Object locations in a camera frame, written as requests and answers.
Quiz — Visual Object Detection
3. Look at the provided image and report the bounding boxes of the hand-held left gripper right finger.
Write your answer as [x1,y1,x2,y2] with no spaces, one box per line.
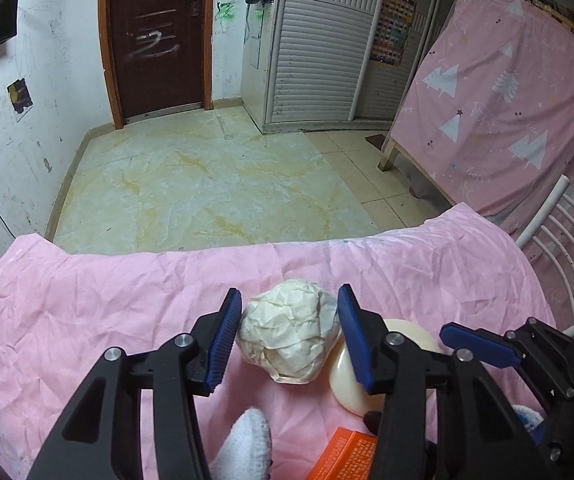
[337,283,538,480]

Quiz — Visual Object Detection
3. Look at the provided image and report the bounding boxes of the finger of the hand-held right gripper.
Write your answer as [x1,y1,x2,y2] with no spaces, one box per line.
[439,322,523,369]

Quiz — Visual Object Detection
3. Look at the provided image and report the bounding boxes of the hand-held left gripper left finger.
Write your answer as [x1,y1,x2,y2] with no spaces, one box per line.
[27,287,244,480]

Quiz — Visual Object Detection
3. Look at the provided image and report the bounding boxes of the cream paper ball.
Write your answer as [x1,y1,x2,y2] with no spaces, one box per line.
[235,279,344,387]

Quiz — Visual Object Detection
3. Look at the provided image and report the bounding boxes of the person's left hand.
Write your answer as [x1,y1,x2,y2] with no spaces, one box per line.
[209,407,273,480]

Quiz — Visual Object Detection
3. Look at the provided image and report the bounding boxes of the orange cardboard box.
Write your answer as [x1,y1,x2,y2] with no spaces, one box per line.
[306,425,384,480]

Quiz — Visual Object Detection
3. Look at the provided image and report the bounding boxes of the white metal chair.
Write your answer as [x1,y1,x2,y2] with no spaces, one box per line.
[514,175,574,339]

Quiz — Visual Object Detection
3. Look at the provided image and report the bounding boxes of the pink tablecloth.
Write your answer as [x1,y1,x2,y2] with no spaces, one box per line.
[0,202,574,480]

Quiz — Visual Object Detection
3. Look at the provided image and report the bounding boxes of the pink tree-print curtain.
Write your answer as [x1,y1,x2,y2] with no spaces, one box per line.
[388,0,574,313]

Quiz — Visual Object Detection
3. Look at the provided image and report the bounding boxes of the white louvered wardrobe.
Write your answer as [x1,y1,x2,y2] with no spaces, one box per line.
[240,0,464,136]

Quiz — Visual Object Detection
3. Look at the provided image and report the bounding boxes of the dark brown door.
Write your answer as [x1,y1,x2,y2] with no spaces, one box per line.
[97,0,219,130]

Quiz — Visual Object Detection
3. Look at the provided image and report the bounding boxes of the colourful grid poster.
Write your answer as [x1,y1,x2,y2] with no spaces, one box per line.
[368,0,418,69]

